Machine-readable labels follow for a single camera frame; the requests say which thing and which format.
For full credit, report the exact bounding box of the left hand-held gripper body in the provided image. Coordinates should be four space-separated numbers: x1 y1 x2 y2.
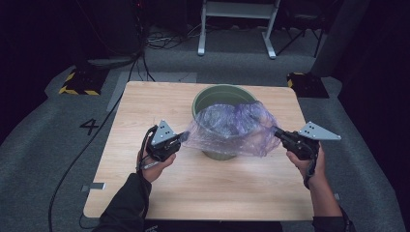
145 119 183 162

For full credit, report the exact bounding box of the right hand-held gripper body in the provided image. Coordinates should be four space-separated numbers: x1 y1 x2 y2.
281 121 342 161

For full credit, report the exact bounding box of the purple plastic bag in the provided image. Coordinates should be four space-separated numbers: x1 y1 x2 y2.
182 100 282 158

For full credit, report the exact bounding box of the green plastic bin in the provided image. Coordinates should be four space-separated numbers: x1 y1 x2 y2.
191 84 259 161

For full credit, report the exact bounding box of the person's right hand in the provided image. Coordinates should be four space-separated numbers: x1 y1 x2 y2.
285 143 327 189

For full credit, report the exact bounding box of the person's left hand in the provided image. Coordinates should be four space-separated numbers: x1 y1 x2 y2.
136 149 177 184

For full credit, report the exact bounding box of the person's dark clothing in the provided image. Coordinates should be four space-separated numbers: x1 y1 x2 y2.
143 219 284 232

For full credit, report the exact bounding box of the black tripod stand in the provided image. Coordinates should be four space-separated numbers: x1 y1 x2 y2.
277 27 323 58

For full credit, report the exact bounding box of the dark equipment stand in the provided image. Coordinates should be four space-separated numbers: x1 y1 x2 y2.
72 0 144 71

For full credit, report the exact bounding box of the black wrist strap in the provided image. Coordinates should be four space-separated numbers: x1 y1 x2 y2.
303 144 321 190

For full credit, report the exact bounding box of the black yellow striped base plate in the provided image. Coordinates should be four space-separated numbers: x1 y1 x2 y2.
58 69 109 97
286 72 330 100

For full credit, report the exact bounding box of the long black floor cable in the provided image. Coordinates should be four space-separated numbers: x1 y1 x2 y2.
47 51 146 232

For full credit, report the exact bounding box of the bundle of floor cables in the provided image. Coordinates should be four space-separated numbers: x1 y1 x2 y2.
146 23 202 50

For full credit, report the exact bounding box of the grey upright post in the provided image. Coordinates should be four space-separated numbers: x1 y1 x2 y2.
309 0 371 78

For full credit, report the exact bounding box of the white metal desk frame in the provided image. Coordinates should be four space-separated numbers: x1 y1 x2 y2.
197 0 281 60

